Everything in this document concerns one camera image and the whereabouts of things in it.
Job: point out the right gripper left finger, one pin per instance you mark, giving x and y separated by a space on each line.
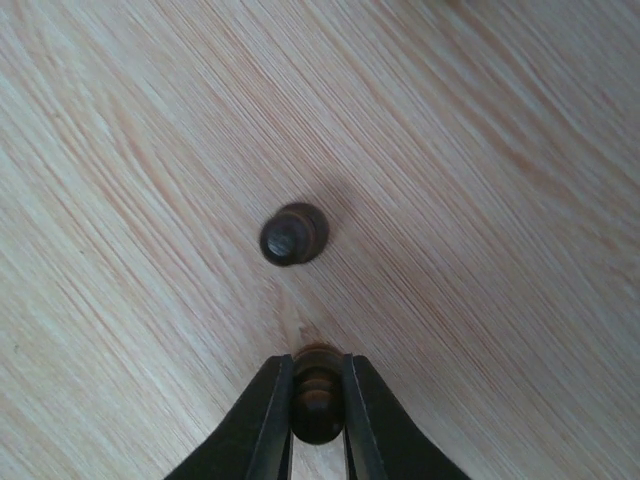
253 441

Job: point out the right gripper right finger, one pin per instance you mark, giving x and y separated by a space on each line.
381 441

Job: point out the dark pawn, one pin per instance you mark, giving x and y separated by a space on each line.
296 234
317 412

